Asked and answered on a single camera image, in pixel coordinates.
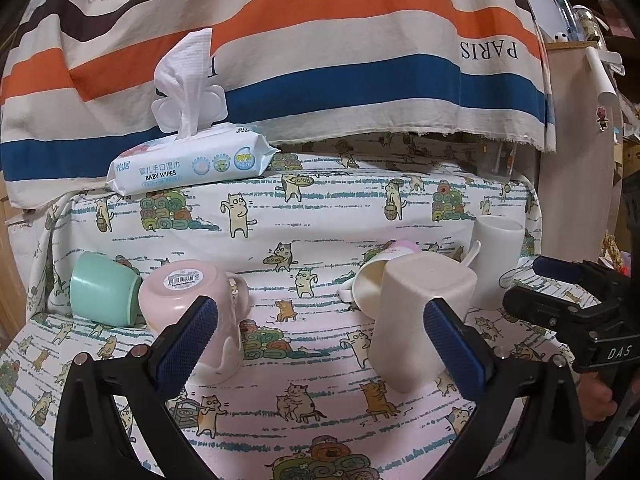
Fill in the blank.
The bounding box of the beige square cup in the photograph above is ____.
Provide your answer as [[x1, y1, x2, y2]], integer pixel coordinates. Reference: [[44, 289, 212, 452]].
[[368, 252, 477, 393]]

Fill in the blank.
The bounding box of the mint green cup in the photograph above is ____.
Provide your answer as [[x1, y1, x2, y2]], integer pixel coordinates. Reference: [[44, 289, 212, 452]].
[[70, 252, 142, 327]]

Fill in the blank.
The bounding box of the pink upside-down mug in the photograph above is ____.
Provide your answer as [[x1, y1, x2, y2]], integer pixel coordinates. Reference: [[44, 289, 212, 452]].
[[139, 260, 250, 385]]

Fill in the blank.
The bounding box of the white cup pink base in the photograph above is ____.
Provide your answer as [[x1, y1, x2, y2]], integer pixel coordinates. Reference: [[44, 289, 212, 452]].
[[337, 240, 420, 320]]

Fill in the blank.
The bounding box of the person's hand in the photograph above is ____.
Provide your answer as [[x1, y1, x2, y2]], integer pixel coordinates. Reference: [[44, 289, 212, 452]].
[[577, 373, 617, 422]]

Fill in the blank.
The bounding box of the white upright mug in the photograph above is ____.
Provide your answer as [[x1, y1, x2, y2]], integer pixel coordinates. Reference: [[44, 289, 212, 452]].
[[463, 214, 525, 310]]

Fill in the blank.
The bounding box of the cat print bed sheet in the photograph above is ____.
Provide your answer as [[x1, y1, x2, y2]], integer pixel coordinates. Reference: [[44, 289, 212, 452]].
[[0, 131, 601, 480]]

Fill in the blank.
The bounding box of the white tube on cabinet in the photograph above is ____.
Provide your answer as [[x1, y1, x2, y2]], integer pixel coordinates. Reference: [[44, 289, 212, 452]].
[[586, 47, 617, 107]]

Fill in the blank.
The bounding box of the baby wipes pack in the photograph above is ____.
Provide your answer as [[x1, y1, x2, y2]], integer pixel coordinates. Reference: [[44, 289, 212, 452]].
[[106, 28, 279, 196]]

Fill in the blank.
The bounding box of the striped fabric cloth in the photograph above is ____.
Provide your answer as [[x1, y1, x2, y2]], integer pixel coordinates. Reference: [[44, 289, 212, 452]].
[[1, 0, 555, 209]]

